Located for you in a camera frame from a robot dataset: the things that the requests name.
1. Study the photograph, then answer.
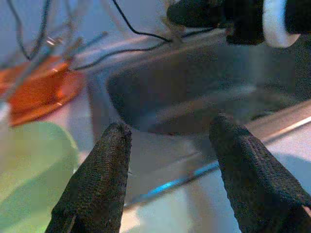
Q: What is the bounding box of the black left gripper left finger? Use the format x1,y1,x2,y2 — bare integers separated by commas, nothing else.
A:
45,122,132,233

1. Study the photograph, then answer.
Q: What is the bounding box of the green plate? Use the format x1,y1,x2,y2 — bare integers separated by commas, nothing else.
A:
0,121,80,233

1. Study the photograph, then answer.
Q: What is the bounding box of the stainless steel sink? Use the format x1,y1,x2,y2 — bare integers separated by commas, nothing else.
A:
86,28,311,214

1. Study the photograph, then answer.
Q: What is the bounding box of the black cable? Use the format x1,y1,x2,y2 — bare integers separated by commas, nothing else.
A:
111,0,172,42
72,40,175,71
7,0,51,61

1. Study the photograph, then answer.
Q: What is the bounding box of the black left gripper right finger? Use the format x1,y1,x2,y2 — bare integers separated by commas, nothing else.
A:
208,114,311,233

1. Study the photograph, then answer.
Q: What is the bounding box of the orange plate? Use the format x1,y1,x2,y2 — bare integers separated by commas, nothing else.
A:
0,55,86,127

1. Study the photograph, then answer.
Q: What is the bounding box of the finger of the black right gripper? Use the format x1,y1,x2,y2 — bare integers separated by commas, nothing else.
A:
167,0,228,28

